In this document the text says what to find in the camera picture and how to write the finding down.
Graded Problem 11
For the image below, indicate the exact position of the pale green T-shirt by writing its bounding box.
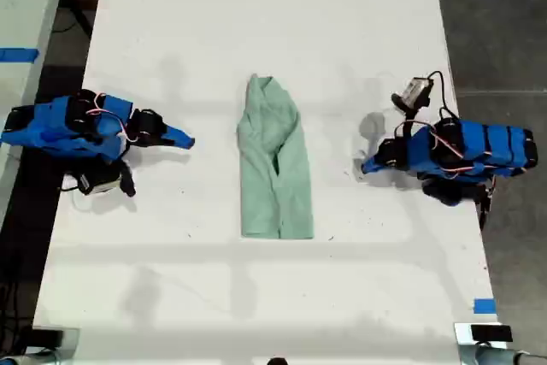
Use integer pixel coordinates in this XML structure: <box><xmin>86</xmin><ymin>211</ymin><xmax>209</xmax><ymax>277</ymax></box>
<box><xmin>236</xmin><ymin>74</ymin><xmax>315</xmax><ymax>241</ymax></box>

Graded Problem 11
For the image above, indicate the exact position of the black table clamp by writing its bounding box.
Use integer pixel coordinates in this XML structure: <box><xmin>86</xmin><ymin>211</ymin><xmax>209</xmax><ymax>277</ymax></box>
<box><xmin>476</xmin><ymin>176</ymin><xmax>500</xmax><ymax>230</ymax></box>

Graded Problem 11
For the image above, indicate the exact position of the long blue tape strip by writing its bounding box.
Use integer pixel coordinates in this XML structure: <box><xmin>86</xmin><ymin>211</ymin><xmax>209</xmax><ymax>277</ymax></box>
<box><xmin>0</xmin><ymin>47</ymin><xmax>40</xmax><ymax>63</ymax></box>

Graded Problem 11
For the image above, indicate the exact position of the pale side table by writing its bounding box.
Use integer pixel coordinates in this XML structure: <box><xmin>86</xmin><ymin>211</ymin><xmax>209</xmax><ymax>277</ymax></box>
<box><xmin>0</xmin><ymin>0</ymin><xmax>73</xmax><ymax>229</ymax></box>

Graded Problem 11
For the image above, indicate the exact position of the short blue tape strip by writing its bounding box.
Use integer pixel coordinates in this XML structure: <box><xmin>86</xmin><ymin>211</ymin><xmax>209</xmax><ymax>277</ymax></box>
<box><xmin>473</xmin><ymin>297</ymin><xmax>497</xmax><ymax>315</ymax></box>

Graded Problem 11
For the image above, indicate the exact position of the silver metal plate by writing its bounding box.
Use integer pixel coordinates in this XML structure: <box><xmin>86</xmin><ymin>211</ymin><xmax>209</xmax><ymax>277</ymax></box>
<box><xmin>31</xmin><ymin>326</ymin><xmax>82</xmax><ymax>348</ymax></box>
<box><xmin>454</xmin><ymin>321</ymin><xmax>510</xmax><ymax>345</ymax></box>

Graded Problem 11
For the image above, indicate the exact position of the small black box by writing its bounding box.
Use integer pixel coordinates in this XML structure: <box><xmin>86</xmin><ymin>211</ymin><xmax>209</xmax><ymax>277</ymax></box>
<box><xmin>470</xmin><ymin>324</ymin><xmax>514</xmax><ymax>343</ymax></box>
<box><xmin>31</xmin><ymin>327</ymin><xmax>65</xmax><ymax>347</ymax></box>

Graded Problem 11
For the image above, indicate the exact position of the grey metal pipe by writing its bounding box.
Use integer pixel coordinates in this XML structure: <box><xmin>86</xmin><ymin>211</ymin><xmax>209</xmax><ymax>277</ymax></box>
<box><xmin>0</xmin><ymin>347</ymin><xmax>79</xmax><ymax>365</ymax></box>
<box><xmin>458</xmin><ymin>344</ymin><xmax>547</xmax><ymax>365</ymax></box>

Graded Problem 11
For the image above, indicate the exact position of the camera black stalk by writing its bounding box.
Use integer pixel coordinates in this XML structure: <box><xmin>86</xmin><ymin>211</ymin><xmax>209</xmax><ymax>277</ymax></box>
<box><xmin>118</xmin><ymin>161</ymin><xmax>138</xmax><ymax>198</ymax></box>
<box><xmin>393</xmin><ymin>104</ymin><xmax>422</xmax><ymax>138</ymax></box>

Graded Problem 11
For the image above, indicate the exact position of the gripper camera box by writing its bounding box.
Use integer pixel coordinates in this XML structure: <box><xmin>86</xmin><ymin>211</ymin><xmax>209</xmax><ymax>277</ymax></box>
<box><xmin>78</xmin><ymin>166</ymin><xmax>123</xmax><ymax>197</ymax></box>
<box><xmin>391</xmin><ymin>77</ymin><xmax>435</xmax><ymax>112</ymax></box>

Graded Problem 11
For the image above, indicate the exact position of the camera black cable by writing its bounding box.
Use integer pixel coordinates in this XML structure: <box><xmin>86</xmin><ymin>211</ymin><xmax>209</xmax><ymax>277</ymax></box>
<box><xmin>426</xmin><ymin>69</ymin><xmax>462</xmax><ymax>121</ymax></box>

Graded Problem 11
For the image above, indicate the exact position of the thin black cable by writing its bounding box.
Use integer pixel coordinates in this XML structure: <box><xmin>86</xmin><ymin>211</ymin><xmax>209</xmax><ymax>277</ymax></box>
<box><xmin>52</xmin><ymin>4</ymin><xmax>94</xmax><ymax>37</ymax></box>

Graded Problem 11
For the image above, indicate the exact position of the black floor cable bundle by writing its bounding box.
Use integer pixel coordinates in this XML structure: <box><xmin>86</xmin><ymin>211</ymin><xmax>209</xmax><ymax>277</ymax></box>
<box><xmin>0</xmin><ymin>281</ymin><xmax>36</xmax><ymax>343</ymax></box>

